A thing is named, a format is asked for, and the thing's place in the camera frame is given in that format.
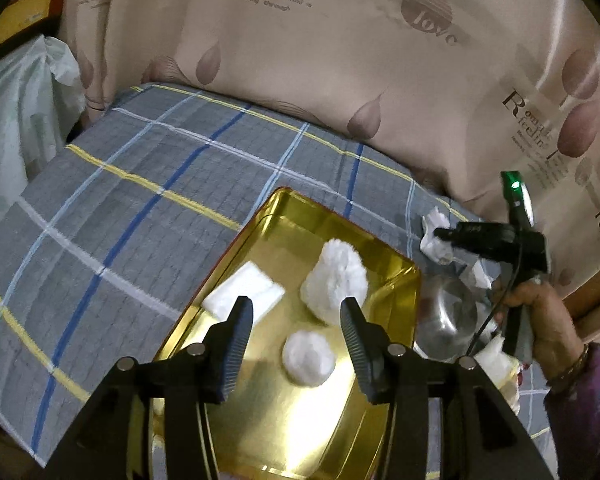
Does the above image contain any large fluffy white cotton wad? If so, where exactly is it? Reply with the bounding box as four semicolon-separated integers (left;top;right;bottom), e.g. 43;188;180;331
300;238;370;323

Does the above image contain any translucent plastic bag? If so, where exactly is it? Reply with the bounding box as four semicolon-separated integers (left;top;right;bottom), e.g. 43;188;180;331
0;35;88;241

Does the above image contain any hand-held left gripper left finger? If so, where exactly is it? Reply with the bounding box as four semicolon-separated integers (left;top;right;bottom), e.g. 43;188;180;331
45;296;255;480

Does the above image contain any white cotton pad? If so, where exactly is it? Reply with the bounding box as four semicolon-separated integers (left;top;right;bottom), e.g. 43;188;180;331
201;260;287;318

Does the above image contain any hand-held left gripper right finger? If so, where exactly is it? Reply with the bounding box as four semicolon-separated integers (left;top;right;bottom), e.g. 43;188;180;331
340;297;556;480

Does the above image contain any person's right forearm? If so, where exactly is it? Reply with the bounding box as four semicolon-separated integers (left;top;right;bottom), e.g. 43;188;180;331
544;342;600;480

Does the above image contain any grey plaid bedsheet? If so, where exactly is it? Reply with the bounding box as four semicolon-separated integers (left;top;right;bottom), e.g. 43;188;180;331
0;82;561;480

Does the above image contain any small round white cotton ball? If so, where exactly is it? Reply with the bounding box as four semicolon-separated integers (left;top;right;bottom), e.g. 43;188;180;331
282;331;335;386

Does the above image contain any steel bowl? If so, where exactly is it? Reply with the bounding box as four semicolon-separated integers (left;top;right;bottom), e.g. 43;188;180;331
412;265;501;362

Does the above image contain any person's right hand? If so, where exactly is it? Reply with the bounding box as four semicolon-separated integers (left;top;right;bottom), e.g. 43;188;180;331
490;279;589;387

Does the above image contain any black cable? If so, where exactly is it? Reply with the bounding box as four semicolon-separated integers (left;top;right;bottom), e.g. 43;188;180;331
466;237;526;357

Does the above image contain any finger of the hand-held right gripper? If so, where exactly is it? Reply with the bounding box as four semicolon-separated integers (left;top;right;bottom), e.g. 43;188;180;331
432;223;516;262

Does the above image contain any gold metal tin tray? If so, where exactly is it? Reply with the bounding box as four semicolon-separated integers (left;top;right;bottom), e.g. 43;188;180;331
150;186;423;480

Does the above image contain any brown cardboard box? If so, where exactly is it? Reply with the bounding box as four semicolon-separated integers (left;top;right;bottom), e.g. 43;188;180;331
562;265;600;346

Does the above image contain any white tissue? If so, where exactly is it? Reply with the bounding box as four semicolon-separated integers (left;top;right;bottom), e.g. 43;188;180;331
419;206;456;264
472;334;524;416
467;260;496;291

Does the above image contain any yellow and black box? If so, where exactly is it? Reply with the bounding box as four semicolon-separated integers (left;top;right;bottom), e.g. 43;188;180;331
0;0;63;61

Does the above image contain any beaded bracelet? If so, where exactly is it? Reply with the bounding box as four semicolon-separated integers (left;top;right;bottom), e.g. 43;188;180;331
549;344;592;394

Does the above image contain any beige leaf printed curtain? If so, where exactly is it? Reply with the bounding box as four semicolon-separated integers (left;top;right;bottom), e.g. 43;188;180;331
60;0;600;293

